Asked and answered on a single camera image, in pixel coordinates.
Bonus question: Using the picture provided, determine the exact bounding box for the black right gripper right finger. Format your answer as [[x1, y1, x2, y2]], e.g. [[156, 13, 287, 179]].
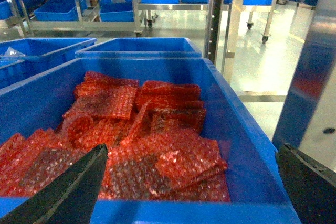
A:
[[276, 144, 335, 223]]

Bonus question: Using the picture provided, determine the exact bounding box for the empty blue bin behind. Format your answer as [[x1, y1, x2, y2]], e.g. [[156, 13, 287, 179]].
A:
[[76, 37, 202, 59]]

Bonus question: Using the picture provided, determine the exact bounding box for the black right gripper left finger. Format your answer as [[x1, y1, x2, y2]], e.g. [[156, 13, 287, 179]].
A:
[[1, 144, 108, 223]]

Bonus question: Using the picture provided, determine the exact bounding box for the blue bin with red wrap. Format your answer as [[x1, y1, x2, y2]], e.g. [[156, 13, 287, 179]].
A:
[[1, 58, 300, 223]]

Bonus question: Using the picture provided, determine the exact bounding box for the red bubble wrap bags pile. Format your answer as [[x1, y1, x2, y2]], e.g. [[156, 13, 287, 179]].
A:
[[1, 71, 230, 202]]

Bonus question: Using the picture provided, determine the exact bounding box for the blue bin left with plastic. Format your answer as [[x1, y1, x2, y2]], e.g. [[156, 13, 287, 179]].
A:
[[1, 38, 97, 88]]

